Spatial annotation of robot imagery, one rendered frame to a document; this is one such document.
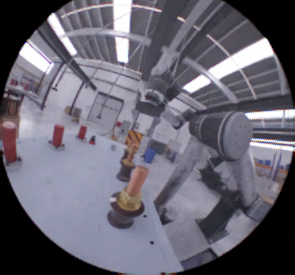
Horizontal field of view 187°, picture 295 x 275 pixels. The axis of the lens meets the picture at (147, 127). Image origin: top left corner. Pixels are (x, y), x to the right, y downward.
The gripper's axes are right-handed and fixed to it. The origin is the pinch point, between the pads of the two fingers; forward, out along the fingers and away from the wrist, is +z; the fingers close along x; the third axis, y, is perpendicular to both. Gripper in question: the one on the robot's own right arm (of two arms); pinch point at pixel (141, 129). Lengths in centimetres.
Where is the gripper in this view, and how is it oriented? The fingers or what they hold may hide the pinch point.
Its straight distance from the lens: 44.8
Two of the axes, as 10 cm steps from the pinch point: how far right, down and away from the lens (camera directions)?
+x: -9.3, -3.5, 0.9
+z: -3.5, 9.3, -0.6
